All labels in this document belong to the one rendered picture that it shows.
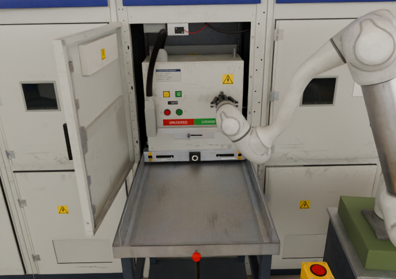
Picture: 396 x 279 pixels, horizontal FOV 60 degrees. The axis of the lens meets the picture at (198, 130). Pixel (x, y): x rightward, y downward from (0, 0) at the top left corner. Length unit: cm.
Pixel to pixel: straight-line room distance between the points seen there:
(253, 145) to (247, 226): 32
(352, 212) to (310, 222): 63
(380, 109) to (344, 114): 83
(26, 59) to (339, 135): 163
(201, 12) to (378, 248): 122
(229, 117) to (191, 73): 46
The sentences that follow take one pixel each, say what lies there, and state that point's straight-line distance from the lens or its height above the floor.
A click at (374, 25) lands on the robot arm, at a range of 103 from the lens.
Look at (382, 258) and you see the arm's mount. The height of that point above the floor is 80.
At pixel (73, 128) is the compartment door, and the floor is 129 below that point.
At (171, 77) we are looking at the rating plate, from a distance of 169.
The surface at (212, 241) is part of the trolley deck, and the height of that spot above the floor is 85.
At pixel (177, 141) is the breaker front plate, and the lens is 181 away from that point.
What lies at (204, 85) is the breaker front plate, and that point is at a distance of 170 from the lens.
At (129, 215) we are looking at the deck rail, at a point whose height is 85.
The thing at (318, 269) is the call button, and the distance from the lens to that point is 121.
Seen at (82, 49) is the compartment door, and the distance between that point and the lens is 131.
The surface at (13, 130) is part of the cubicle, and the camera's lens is 203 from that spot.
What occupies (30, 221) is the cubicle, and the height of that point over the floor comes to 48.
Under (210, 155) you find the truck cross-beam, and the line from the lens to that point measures 183.
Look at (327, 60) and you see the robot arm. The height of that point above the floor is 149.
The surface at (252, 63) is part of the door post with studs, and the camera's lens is 175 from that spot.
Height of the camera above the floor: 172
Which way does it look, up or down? 22 degrees down
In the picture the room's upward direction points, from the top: 1 degrees counter-clockwise
